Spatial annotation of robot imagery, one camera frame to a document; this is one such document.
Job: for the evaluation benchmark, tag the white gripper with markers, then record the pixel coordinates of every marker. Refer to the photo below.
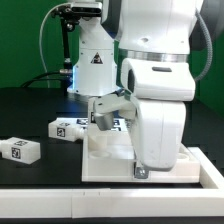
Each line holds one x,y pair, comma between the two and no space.
156,133

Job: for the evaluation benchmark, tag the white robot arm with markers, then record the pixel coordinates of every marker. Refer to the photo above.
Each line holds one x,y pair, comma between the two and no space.
153,40

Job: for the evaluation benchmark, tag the paper sheet with markers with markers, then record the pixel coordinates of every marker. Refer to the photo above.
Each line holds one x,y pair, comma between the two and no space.
117,124

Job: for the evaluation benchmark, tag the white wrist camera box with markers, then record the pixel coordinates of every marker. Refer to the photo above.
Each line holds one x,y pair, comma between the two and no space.
105,106

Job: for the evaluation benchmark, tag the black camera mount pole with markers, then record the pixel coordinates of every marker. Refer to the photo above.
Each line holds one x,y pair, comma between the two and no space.
68,20

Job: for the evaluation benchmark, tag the grey rear camera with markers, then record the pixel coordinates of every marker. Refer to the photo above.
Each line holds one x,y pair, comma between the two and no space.
87,9

